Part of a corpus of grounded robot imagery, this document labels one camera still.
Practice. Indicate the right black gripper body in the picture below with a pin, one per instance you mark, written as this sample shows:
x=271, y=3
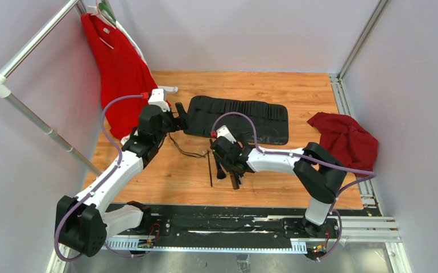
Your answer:
x=227, y=166

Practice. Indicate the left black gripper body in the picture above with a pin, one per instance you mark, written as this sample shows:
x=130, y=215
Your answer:
x=169, y=124

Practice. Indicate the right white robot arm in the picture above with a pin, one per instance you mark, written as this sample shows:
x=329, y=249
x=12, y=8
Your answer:
x=319, y=172

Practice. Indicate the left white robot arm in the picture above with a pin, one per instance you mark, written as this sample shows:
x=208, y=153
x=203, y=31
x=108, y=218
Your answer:
x=82, y=222

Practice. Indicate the black comb brush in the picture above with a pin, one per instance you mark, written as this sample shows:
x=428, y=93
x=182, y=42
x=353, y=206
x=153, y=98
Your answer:
x=236, y=180

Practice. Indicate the thin black liner brush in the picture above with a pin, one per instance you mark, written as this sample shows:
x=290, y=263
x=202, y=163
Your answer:
x=209, y=169

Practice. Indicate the red hanging shirt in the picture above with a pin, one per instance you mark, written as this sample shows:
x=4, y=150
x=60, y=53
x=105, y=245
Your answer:
x=122, y=73

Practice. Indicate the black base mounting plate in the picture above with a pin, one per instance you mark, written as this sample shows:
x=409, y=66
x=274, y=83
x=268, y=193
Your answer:
x=232, y=227

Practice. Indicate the dark red crumpled cloth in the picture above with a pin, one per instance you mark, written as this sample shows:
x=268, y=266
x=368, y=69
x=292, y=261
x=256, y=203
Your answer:
x=344, y=138

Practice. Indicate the green white hangers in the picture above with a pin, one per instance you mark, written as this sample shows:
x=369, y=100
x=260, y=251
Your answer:
x=103, y=12

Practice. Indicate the metal clothes rack pole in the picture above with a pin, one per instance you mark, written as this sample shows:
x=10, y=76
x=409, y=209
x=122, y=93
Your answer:
x=48, y=65

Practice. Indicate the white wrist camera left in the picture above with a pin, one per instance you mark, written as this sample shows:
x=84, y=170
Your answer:
x=158, y=97

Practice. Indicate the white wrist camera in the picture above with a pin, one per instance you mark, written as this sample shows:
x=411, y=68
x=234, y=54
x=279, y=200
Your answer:
x=224, y=132
x=158, y=97

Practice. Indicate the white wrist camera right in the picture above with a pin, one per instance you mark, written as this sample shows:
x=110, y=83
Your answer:
x=224, y=132

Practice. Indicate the aluminium frame post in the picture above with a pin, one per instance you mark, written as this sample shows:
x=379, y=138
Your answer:
x=367, y=30

